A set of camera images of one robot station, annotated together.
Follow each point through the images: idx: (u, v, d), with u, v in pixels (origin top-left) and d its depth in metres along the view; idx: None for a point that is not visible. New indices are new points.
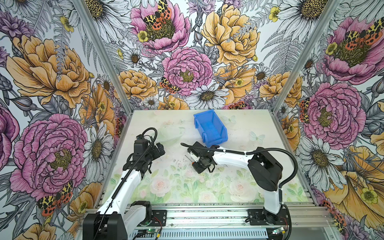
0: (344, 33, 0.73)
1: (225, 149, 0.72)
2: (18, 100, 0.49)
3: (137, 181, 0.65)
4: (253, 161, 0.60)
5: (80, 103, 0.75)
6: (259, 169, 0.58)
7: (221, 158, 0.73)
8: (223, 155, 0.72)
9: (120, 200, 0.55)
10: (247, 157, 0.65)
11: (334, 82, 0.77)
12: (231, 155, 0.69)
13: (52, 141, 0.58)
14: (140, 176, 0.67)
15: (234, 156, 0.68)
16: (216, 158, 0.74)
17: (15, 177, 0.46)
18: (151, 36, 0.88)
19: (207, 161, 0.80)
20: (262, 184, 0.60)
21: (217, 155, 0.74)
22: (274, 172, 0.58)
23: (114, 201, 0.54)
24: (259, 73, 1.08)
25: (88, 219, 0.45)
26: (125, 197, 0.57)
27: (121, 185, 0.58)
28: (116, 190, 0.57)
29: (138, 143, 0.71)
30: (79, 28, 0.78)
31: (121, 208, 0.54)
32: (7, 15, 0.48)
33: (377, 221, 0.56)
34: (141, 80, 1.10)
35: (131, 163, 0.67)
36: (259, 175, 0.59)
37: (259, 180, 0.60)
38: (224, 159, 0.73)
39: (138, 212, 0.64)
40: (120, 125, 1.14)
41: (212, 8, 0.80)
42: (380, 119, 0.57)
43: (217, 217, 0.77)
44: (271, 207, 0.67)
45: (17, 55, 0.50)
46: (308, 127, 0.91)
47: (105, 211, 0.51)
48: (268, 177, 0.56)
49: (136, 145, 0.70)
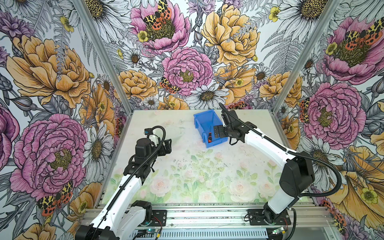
0: (344, 33, 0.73)
1: (264, 135, 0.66)
2: (18, 100, 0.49)
3: (135, 189, 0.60)
4: (292, 162, 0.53)
5: (80, 103, 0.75)
6: (295, 173, 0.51)
7: (254, 140, 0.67)
8: (257, 139, 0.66)
9: (115, 212, 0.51)
10: (286, 154, 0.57)
11: (334, 82, 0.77)
12: (267, 144, 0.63)
13: (52, 141, 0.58)
14: (140, 182, 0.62)
15: (272, 147, 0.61)
16: (247, 136, 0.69)
17: (15, 177, 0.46)
18: (151, 36, 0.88)
19: (235, 134, 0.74)
20: (283, 185, 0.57)
21: (251, 134, 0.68)
22: (306, 181, 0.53)
23: (108, 213, 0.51)
24: (259, 73, 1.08)
25: (80, 232, 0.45)
26: (120, 208, 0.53)
27: (118, 195, 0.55)
28: (112, 200, 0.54)
29: (140, 146, 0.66)
30: (79, 29, 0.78)
31: (116, 222, 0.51)
32: (7, 15, 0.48)
33: (377, 221, 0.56)
34: (141, 80, 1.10)
35: (132, 167, 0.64)
36: (289, 178, 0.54)
37: (283, 181, 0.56)
38: (258, 143, 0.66)
39: (137, 215, 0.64)
40: (120, 125, 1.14)
41: (212, 8, 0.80)
42: (380, 119, 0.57)
43: (217, 217, 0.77)
44: (275, 207, 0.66)
45: (17, 55, 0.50)
46: (308, 127, 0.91)
47: (98, 224, 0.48)
48: (298, 183, 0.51)
49: (138, 147, 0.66)
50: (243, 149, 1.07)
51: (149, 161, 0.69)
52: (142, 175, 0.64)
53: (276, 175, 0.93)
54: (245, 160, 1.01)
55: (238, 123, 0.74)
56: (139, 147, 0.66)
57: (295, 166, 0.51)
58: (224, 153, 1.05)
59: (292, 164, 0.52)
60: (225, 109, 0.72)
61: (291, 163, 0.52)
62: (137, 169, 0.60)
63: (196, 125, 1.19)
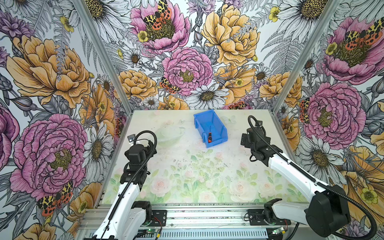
0: (344, 33, 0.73)
1: (290, 161, 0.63)
2: (18, 100, 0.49)
3: (134, 195, 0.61)
4: (322, 196, 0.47)
5: (80, 103, 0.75)
6: (325, 210, 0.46)
7: (279, 166, 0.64)
8: (283, 165, 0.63)
9: (118, 221, 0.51)
10: (315, 186, 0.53)
11: (334, 82, 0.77)
12: (293, 171, 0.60)
13: (52, 141, 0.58)
14: (138, 188, 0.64)
15: (298, 176, 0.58)
16: (272, 160, 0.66)
17: (15, 177, 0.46)
18: (151, 36, 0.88)
19: (259, 157, 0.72)
20: (310, 221, 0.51)
21: (276, 158, 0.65)
22: (339, 220, 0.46)
23: (110, 223, 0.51)
24: (259, 73, 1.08)
25: None
26: (122, 216, 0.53)
27: (118, 203, 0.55)
28: (112, 211, 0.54)
29: (134, 153, 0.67)
30: (79, 29, 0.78)
31: (119, 230, 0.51)
32: (7, 15, 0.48)
33: (377, 220, 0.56)
34: (141, 80, 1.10)
35: (129, 175, 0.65)
36: (317, 214, 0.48)
37: (310, 215, 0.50)
38: (283, 169, 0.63)
39: (138, 217, 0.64)
40: (120, 125, 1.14)
41: (212, 8, 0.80)
42: (380, 119, 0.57)
43: (217, 217, 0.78)
44: (277, 212, 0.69)
45: (17, 55, 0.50)
46: (308, 127, 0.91)
47: (101, 235, 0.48)
48: (329, 222, 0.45)
49: (132, 155, 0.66)
50: (243, 149, 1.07)
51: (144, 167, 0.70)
52: (140, 182, 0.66)
53: (276, 175, 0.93)
54: (245, 160, 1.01)
55: (264, 145, 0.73)
56: (132, 154, 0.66)
57: (325, 200, 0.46)
58: (225, 153, 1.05)
59: (322, 197, 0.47)
60: (253, 129, 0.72)
61: (321, 197, 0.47)
62: (134, 176, 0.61)
63: (196, 125, 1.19)
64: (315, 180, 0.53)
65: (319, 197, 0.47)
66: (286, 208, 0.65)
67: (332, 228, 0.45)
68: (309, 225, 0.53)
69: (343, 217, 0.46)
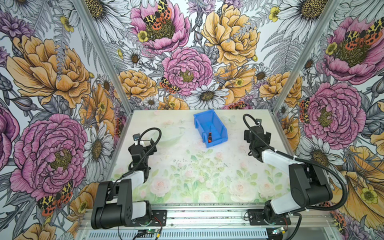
0: (344, 33, 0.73)
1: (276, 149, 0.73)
2: (18, 100, 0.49)
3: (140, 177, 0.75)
4: (298, 166, 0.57)
5: (80, 103, 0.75)
6: (299, 175, 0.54)
7: (268, 154, 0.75)
8: (271, 153, 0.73)
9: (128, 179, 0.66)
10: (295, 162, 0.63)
11: (334, 82, 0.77)
12: (278, 155, 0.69)
13: (52, 141, 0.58)
14: (143, 177, 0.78)
15: (281, 158, 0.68)
16: (264, 152, 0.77)
17: (15, 177, 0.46)
18: (151, 36, 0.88)
19: (255, 154, 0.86)
20: (294, 195, 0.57)
21: (267, 151, 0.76)
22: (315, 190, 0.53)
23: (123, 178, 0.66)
24: (259, 73, 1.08)
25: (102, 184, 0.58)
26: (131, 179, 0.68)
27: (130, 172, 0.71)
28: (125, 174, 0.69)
29: (136, 153, 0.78)
30: (79, 28, 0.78)
31: None
32: (7, 15, 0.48)
33: (377, 221, 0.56)
34: (141, 80, 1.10)
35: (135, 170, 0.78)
36: (296, 183, 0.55)
37: (293, 189, 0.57)
38: (271, 156, 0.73)
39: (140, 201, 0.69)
40: (120, 125, 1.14)
41: (212, 8, 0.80)
42: (380, 119, 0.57)
43: (217, 217, 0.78)
44: (275, 205, 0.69)
45: (17, 55, 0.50)
46: (308, 127, 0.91)
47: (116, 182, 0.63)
48: (303, 187, 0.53)
49: (134, 155, 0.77)
50: (243, 149, 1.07)
51: (146, 163, 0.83)
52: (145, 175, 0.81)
53: (276, 175, 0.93)
54: (245, 160, 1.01)
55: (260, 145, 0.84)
56: (135, 155, 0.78)
57: (299, 168, 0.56)
58: (225, 153, 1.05)
59: (297, 167, 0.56)
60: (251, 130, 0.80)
61: (296, 166, 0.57)
62: (136, 167, 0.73)
63: (196, 125, 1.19)
64: (293, 157, 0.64)
65: (295, 166, 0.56)
66: (283, 197, 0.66)
67: (307, 195, 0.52)
68: (296, 203, 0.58)
69: (319, 189, 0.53)
